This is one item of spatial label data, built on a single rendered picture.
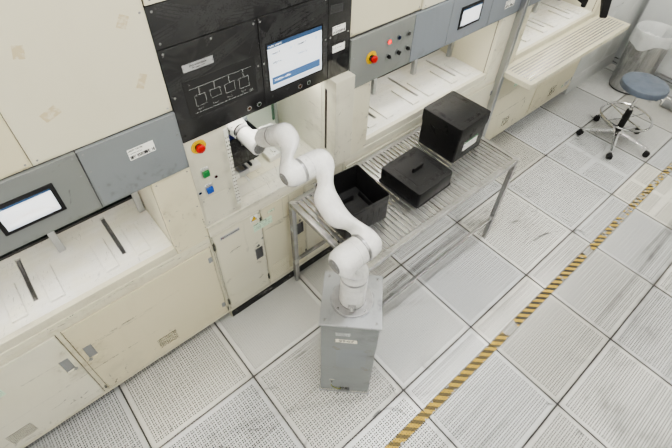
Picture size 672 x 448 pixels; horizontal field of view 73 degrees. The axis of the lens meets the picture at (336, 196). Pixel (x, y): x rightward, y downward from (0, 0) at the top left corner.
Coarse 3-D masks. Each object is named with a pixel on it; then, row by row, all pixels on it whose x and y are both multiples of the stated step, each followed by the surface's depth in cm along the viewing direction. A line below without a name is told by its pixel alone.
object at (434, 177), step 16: (400, 160) 259; (416, 160) 260; (432, 160) 260; (384, 176) 257; (400, 176) 250; (416, 176) 251; (432, 176) 251; (448, 176) 253; (400, 192) 252; (416, 192) 242; (432, 192) 250; (416, 208) 248
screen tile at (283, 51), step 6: (282, 48) 188; (288, 48) 190; (294, 48) 192; (270, 54) 185; (276, 54) 187; (282, 54) 190; (288, 54) 192; (294, 54) 194; (288, 60) 194; (294, 60) 196; (276, 66) 191; (282, 66) 193; (288, 66) 196; (276, 72) 193
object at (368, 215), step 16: (336, 176) 241; (352, 176) 250; (368, 176) 241; (352, 192) 254; (368, 192) 248; (384, 192) 234; (352, 208) 246; (368, 208) 226; (384, 208) 236; (368, 224) 237
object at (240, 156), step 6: (246, 120) 237; (252, 126) 233; (234, 138) 226; (234, 144) 228; (240, 144) 231; (234, 150) 230; (240, 150) 233; (246, 150) 236; (234, 156) 233; (240, 156) 236; (246, 156) 238; (252, 156) 241; (234, 162) 235; (240, 162) 238
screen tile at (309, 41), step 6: (312, 36) 195; (318, 36) 197; (300, 42) 192; (306, 42) 194; (312, 42) 197; (318, 42) 199; (300, 48) 194; (318, 48) 201; (306, 54) 198; (312, 54) 201; (318, 54) 203; (300, 60) 198; (306, 60) 200
